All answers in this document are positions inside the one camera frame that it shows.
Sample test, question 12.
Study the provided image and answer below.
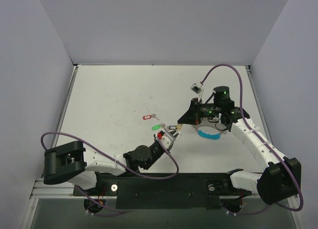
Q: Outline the green tag key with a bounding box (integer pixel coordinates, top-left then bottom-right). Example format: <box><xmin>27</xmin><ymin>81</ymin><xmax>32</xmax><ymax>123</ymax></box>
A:
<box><xmin>152</xmin><ymin>123</ymin><xmax>166</xmax><ymax>131</ymax></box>

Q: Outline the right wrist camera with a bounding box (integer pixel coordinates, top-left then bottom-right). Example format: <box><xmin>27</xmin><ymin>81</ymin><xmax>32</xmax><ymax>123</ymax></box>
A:
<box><xmin>190</xmin><ymin>82</ymin><xmax>204</xmax><ymax>100</ymax></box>

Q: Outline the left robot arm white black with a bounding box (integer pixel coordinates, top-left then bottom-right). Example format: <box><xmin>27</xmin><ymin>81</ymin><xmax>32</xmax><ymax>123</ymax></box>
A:
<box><xmin>44</xmin><ymin>130</ymin><xmax>179</xmax><ymax>195</ymax></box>

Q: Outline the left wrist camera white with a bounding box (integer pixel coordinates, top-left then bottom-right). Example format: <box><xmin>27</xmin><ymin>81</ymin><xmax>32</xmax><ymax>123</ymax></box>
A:
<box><xmin>156</xmin><ymin>131</ymin><xmax>178</xmax><ymax>150</ymax></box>

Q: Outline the red tag key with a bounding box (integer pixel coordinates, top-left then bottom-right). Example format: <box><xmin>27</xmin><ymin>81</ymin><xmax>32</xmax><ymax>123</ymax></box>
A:
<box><xmin>142</xmin><ymin>114</ymin><xmax>159</xmax><ymax>120</ymax></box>

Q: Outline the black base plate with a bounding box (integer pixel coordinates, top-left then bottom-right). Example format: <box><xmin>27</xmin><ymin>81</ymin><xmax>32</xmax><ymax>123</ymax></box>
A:
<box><xmin>83</xmin><ymin>172</ymin><xmax>252</xmax><ymax>214</ymax></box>

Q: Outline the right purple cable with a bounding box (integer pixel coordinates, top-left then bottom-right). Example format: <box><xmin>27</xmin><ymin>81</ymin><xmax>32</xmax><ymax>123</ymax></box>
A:
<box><xmin>200</xmin><ymin>64</ymin><xmax>304</xmax><ymax>216</ymax></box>

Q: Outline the aluminium rail frame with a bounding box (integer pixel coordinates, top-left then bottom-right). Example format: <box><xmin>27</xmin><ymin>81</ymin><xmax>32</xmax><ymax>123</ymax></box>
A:
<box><xmin>21</xmin><ymin>65</ymin><xmax>79</xmax><ymax>229</ymax></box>

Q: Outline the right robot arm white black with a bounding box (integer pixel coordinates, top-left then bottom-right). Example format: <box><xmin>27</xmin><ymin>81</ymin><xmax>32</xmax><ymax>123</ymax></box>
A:
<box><xmin>177</xmin><ymin>86</ymin><xmax>301</xmax><ymax>205</ymax></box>

